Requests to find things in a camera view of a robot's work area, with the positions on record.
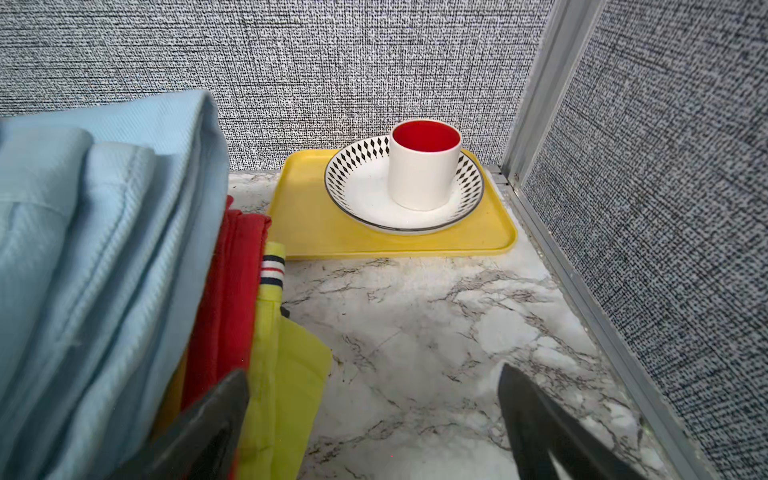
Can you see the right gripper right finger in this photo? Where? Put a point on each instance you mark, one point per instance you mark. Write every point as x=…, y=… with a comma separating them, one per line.
x=542, y=435

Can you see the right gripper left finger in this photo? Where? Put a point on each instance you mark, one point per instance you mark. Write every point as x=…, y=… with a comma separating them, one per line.
x=201, y=443

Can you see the mustard brown trousers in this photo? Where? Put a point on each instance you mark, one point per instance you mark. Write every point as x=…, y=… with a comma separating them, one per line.
x=170, y=406

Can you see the red textured garment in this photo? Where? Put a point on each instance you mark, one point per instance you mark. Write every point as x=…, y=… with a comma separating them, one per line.
x=222, y=337

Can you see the yellow-green shorts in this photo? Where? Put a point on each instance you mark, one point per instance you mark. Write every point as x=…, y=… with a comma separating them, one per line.
x=288, y=370

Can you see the light blue trousers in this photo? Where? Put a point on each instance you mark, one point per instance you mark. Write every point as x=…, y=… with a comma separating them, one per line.
x=109, y=220

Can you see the yellow plastic tray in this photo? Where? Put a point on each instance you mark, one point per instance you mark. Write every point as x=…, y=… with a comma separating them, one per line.
x=311, y=227

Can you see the white cup red inside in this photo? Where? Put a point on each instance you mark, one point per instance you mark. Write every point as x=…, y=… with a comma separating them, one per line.
x=423, y=158

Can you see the white patterned bowl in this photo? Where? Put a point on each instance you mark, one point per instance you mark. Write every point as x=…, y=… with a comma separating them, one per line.
x=356, y=181

